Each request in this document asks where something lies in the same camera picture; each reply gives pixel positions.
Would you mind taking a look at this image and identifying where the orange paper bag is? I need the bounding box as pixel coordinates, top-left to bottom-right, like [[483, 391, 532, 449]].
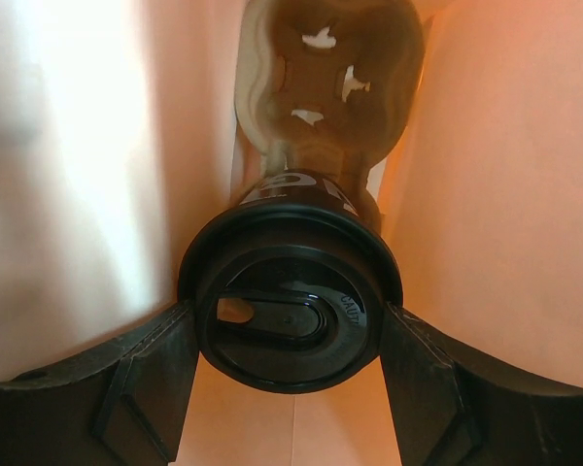
[[0, 1, 583, 465]]

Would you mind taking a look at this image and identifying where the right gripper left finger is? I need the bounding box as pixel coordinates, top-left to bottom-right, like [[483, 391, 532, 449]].
[[0, 301, 198, 465]]

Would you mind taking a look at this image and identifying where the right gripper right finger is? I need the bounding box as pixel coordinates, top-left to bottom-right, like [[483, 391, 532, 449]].
[[380, 306, 583, 465]]

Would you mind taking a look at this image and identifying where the black paper coffee cup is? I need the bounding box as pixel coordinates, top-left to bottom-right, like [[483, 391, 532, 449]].
[[236, 169, 382, 232]]

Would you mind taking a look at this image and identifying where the cardboard carrier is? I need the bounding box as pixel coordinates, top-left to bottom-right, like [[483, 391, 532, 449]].
[[235, 1, 425, 194]]

